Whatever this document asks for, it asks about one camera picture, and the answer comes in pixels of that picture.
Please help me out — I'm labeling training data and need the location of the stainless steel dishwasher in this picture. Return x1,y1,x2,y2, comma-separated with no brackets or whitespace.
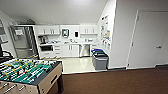
79,44,92,58

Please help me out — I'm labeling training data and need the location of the white drawer unit beside dishwasher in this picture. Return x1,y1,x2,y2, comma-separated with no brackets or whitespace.
90,43,100,54

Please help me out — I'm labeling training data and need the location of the white under-sink cabinet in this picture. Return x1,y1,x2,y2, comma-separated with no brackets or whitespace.
61,44,81,58

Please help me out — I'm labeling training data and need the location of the green-lid waste bin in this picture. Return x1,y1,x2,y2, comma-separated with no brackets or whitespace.
92,51,107,60

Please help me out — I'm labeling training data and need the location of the grey waste bin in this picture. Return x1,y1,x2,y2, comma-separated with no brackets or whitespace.
93,54,110,71

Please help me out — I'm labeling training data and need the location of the grey paper towel dispenser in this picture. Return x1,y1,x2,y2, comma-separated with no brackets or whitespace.
61,28,71,39

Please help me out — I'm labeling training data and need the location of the white drawer unit beside microwave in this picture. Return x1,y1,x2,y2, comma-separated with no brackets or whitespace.
53,44,63,59

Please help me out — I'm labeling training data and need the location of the black built-in microwave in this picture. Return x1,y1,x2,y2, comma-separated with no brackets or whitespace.
39,45,54,53

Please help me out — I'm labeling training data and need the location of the stainless steel refrigerator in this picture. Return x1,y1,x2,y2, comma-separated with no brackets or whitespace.
9,25,40,60

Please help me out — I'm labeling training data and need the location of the green foosball table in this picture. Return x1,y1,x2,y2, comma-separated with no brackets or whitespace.
0,58,65,94

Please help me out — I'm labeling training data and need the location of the white door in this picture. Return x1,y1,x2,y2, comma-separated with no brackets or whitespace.
127,9,168,70

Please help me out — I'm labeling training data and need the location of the white paper on refrigerator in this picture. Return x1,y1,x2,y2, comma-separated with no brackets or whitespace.
14,29,25,37

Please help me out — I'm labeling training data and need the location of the white three-door wall cabinet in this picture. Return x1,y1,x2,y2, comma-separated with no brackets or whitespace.
79,25,99,36

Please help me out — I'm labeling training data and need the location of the wall notice poster board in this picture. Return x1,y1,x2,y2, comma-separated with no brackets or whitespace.
100,14,112,51

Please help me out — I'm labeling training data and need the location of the white two-door wall cabinet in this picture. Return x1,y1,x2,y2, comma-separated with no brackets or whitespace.
35,25,61,36

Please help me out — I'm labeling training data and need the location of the metal door handle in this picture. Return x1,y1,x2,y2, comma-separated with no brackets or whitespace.
155,44,164,50

